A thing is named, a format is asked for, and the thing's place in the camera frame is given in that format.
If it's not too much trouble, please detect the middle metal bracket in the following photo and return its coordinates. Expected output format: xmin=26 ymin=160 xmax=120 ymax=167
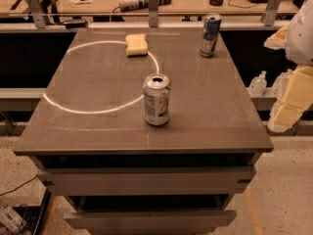
xmin=148 ymin=0 xmax=158 ymax=27

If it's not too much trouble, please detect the black floor cable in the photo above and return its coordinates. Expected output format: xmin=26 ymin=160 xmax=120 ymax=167
xmin=0 ymin=175 xmax=38 ymax=198

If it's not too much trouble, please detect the yellow sponge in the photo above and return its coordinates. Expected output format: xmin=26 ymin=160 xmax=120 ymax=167
xmin=125 ymin=33 xmax=148 ymax=57

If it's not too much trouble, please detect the clear bottle left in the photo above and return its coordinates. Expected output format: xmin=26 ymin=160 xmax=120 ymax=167
xmin=248 ymin=70 xmax=267 ymax=97

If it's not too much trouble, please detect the clear bottle right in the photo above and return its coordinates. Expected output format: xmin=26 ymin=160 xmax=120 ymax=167
xmin=271 ymin=69 xmax=291 ymax=96

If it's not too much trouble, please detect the metal bracket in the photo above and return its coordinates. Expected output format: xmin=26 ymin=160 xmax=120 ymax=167
xmin=261 ymin=0 xmax=283 ymax=26
xmin=25 ymin=0 xmax=47 ymax=28
xmin=148 ymin=0 xmax=158 ymax=27

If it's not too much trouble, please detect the lower grey drawer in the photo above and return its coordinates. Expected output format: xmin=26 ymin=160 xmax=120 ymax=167
xmin=64 ymin=210 xmax=237 ymax=235

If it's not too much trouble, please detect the left metal bracket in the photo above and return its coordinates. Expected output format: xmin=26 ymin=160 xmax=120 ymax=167
xmin=25 ymin=0 xmax=47 ymax=28

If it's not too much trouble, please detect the silver green 7up can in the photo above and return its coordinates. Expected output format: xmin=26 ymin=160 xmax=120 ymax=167
xmin=143 ymin=73 xmax=170 ymax=126

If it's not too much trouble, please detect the grey drawer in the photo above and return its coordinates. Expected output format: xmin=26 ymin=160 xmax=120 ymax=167
xmin=37 ymin=166 xmax=256 ymax=196
xmin=64 ymin=210 xmax=237 ymax=235

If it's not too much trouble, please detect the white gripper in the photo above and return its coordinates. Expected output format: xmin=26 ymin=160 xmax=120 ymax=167
xmin=264 ymin=0 xmax=313 ymax=133

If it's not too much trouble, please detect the upper grey drawer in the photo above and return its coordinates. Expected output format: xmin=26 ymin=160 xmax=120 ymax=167
xmin=37 ymin=166 xmax=256 ymax=196

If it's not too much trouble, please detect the right metal bracket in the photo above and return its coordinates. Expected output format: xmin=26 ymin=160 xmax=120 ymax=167
xmin=261 ymin=0 xmax=283 ymax=26

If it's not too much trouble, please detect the clear bottle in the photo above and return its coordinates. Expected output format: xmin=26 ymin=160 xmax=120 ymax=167
xmin=271 ymin=69 xmax=291 ymax=96
xmin=248 ymin=70 xmax=267 ymax=97

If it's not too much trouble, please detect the black floor bin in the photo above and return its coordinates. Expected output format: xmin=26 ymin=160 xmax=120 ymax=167
xmin=0 ymin=190 xmax=51 ymax=235

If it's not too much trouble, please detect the blue silver energy drink can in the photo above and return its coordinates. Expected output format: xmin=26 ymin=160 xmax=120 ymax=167
xmin=200 ymin=14 xmax=222 ymax=58

